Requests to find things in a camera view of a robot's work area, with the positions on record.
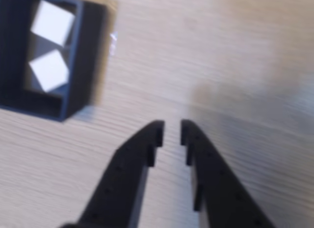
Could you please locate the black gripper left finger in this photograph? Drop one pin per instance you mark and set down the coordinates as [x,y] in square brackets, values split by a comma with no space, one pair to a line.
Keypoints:
[125,179]

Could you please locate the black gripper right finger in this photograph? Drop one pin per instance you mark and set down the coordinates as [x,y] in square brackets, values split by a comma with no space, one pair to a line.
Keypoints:
[220,196]

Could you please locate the white cube block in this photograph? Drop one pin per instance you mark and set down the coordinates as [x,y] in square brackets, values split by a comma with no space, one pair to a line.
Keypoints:
[49,70]
[52,22]

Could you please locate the black open box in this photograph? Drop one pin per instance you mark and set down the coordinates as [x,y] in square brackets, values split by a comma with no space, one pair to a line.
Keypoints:
[83,65]

